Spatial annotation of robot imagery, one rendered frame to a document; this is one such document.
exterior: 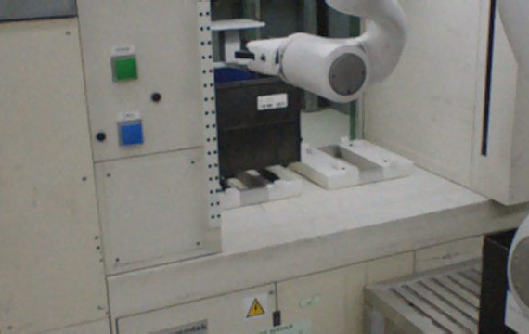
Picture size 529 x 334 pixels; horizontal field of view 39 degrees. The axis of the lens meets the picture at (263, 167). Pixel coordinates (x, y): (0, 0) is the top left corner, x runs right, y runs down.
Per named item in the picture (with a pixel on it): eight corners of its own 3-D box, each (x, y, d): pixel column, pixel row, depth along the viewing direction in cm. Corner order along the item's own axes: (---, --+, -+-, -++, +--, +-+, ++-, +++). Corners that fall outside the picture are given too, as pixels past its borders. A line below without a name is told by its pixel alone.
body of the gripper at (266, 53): (271, 86, 117) (244, 75, 127) (328, 79, 121) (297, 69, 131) (270, 39, 115) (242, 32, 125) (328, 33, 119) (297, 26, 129)
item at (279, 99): (196, 199, 142) (185, 33, 132) (165, 171, 160) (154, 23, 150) (309, 179, 151) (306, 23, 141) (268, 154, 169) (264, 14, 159)
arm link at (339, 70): (333, 32, 117) (280, 37, 113) (379, 41, 105) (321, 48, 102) (334, 83, 119) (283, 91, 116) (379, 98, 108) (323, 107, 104)
